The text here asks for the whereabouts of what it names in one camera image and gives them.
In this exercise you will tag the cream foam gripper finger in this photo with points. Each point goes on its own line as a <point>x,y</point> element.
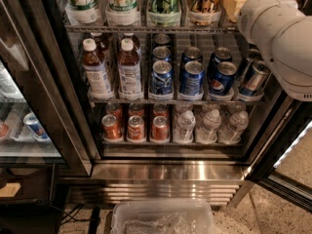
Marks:
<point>232,8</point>

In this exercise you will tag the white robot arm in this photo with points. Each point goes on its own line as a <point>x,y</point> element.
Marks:
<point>283,35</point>

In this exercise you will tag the gold tall can left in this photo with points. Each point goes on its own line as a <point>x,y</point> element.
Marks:
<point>203,12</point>

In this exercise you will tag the blue can second row right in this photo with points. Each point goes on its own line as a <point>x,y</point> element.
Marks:
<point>219,55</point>

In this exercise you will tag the blue can second row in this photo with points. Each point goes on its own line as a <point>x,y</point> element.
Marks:
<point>161,53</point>
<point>191,54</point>
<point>219,55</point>

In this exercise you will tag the blue can second row middle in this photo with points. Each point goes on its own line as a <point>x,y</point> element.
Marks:
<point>191,54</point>

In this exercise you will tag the silver blue slim can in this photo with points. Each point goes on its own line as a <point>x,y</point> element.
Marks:
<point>254,78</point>

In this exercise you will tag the blue pepsi can front right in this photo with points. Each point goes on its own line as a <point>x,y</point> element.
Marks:
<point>223,79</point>

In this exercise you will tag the blue pepsi can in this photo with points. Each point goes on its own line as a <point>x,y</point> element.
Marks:
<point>191,78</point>
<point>223,79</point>

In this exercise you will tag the blue can second row left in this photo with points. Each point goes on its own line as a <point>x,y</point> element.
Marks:
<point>161,53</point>

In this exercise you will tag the blue pepsi can front middle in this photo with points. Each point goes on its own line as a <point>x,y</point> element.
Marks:
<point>191,78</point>

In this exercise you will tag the white orange green tall can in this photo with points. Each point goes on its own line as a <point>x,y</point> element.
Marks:
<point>122,12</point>

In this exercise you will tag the blue can front left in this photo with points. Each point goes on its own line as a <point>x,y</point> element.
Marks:
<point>162,80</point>

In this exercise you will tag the orange soda can front right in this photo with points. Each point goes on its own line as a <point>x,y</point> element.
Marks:
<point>160,129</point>

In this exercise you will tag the orange soda can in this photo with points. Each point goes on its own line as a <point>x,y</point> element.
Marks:
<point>135,128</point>
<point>160,129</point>
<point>110,127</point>

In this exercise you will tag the orange soda can front middle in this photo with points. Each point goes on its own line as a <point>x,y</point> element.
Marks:
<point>135,128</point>

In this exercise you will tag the orange soda can front left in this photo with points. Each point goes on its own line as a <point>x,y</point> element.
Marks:
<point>110,127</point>

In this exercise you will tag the open fridge door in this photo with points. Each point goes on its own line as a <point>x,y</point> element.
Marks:
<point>268,172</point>

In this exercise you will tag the steel fridge base grille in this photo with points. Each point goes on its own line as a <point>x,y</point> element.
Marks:
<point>116,181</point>

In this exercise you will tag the neighbouring fridge glass door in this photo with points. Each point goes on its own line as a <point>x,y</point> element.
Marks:
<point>36,51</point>

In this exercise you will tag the white blue can neighbouring fridge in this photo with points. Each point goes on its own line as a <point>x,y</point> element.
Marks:
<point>33,124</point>

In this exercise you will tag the brown tea bottle right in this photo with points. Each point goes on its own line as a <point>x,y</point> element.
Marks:
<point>129,71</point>

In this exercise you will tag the brown tea bottle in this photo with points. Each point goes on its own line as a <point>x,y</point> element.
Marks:
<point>129,71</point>
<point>94,65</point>

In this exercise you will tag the clear water bottle right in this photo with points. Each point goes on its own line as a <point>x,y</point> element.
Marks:
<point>231,132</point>

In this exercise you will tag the clear water bottle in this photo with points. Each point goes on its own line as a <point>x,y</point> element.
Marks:
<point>231,132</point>
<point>183,132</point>
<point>206,133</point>

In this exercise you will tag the clear water bottle middle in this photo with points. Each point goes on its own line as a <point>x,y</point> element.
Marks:
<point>206,133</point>

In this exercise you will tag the clear water bottle left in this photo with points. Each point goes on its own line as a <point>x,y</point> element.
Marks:
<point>183,132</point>

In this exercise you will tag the brown tea bottle left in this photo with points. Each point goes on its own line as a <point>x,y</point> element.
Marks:
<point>94,65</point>

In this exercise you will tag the clear plastic bin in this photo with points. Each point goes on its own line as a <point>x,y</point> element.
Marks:
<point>196,210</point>

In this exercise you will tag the bubble wrap in bin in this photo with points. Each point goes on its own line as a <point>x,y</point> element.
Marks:
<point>168,224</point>

